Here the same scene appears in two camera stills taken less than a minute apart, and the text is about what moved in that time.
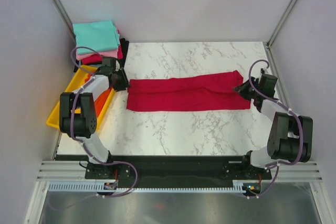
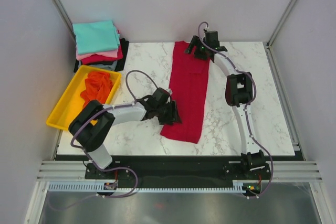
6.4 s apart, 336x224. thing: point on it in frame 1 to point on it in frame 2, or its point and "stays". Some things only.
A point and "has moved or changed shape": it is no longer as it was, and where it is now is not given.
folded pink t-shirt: [113, 53] stays
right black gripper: [247, 91] to [197, 50]
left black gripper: [122, 79] to [168, 113]
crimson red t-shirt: [211, 92] has moved or changed shape
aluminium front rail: [70, 170] stays
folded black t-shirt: [125, 43] stays
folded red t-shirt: [97, 59] stays
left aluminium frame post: [56, 3] stays
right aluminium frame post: [271, 39] stays
